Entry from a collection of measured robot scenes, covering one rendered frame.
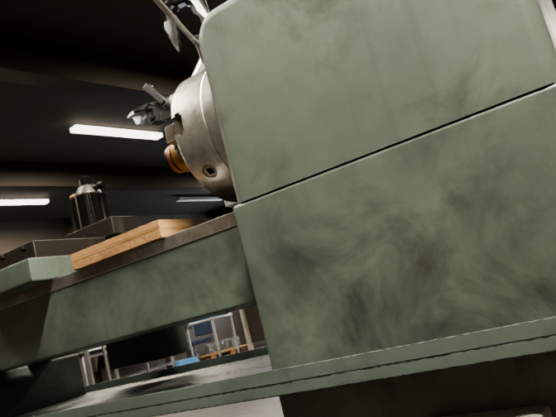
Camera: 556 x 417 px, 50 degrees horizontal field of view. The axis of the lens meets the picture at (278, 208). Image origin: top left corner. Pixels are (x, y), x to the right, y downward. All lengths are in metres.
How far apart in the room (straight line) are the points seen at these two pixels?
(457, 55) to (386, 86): 0.12
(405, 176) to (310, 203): 0.18
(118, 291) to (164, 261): 0.16
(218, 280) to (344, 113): 0.44
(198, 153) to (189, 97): 0.13
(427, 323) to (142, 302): 0.67
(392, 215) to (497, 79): 0.26
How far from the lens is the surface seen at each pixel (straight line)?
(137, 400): 1.24
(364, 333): 1.01
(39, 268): 1.59
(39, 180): 7.90
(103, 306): 1.47
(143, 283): 1.37
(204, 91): 1.29
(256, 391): 1.05
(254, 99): 1.12
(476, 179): 0.93
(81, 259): 1.50
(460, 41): 0.97
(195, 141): 1.29
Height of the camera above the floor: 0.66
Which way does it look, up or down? 9 degrees up
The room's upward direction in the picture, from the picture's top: 14 degrees counter-clockwise
